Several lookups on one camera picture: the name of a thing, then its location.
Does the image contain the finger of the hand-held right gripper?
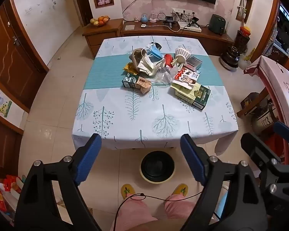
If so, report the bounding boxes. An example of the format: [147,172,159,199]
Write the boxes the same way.
[240,132,289,198]
[273,121,289,140]

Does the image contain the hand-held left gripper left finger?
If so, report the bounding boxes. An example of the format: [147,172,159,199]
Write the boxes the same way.
[14,133,103,231]

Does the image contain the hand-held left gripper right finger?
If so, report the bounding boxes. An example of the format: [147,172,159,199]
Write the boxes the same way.
[180,135,268,231]

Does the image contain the yellow-rimmed black trash bin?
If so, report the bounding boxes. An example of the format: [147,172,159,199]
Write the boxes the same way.
[139,150,176,184]

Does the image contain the green cardboard box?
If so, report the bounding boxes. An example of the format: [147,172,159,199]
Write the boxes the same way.
[188,83,211,111]

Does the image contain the cream carton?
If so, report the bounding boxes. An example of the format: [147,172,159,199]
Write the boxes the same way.
[171,82,195,100]

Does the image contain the red white snack box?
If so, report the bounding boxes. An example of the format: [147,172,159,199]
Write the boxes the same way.
[173,68,200,85]

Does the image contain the brown bread wrapper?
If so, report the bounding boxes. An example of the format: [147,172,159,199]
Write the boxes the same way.
[140,80,153,94]

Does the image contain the green milk carton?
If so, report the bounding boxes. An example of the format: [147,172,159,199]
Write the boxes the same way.
[122,75,147,88]

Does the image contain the yellow snack packet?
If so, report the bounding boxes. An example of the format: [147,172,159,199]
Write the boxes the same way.
[123,63,139,74]

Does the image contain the white paper bag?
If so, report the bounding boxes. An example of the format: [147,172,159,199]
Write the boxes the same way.
[137,54,166,77]

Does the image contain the red snack wrapper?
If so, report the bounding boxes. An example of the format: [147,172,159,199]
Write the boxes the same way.
[164,54,175,68]

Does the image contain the grey checked paper cup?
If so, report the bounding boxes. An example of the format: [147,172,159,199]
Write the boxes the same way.
[175,48,192,64]

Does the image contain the yellow embroidered slipper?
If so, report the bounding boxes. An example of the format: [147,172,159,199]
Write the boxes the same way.
[171,183,189,196]
[121,184,136,200]

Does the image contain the dark printed cardboard box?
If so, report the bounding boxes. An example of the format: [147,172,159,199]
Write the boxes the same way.
[239,92,262,112]

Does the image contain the light blue plastic stool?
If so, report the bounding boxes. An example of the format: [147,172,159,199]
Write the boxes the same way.
[214,185,232,219]

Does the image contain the pink covered wooden furniture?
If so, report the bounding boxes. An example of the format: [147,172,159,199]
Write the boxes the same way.
[243,55,289,135]

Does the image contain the table with tree-pattern cloth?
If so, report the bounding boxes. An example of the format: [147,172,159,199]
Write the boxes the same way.
[71,36,239,156]

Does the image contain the person's left leg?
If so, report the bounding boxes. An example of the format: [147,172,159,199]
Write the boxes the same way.
[111,195,159,231]

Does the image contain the white plastic bucket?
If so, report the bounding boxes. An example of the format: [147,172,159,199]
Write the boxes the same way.
[238,54,252,69]

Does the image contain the red paper packets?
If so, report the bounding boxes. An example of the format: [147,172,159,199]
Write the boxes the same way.
[0,174,23,218]

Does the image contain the grey cardboard box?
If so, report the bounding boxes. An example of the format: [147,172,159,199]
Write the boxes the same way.
[185,56,203,71]

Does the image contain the black vase with red top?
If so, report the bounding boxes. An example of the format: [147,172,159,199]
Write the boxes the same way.
[235,26,252,51]

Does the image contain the dark green air fryer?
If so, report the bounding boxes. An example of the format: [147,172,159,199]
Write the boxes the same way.
[208,14,225,34]

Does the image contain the wooden television cabinet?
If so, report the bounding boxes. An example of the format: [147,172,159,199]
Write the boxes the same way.
[82,18,235,58]

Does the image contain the brown wooden door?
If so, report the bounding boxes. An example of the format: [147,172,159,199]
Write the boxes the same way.
[0,0,50,112]

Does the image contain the white set-top box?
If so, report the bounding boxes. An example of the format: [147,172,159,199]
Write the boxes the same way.
[178,21,202,33]

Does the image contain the bowl of fruit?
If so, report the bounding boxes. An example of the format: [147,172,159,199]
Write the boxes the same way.
[90,16,110,27]

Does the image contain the white power strip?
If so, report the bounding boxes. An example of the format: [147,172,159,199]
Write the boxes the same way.
[171,8,192,16]

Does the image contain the thin black cord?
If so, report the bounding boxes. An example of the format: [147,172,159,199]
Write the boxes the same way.
[112,193,203,231]

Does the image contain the children's animal wall chart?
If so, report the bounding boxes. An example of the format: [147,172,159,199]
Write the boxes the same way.
[0,80,13,118]

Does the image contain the black television cable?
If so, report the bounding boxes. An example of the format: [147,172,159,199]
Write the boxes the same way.
[122,0,145,20]

